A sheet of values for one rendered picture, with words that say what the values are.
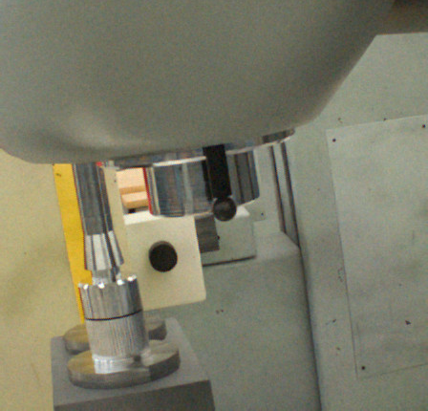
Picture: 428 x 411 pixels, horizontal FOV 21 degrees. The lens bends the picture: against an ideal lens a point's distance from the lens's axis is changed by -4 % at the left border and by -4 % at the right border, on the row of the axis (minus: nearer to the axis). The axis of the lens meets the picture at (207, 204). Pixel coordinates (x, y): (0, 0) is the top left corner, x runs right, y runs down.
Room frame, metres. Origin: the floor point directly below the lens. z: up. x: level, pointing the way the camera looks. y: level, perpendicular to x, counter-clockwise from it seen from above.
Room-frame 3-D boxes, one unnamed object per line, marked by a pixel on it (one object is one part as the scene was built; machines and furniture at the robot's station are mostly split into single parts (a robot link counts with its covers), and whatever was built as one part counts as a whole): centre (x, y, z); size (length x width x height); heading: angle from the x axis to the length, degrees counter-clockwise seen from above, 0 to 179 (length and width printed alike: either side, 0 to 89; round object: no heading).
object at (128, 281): (0.88, 0.08, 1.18); 0.05 x 0.05 x 0.01
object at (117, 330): (0.88, 0.08, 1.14); 0.05 x 0.05 x 0.06
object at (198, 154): (0.50, 0.00, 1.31); 0.09 x 0.09 x 0.01
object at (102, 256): (0.88, 0.08, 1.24); 0.03 x 0.03 x 0.11
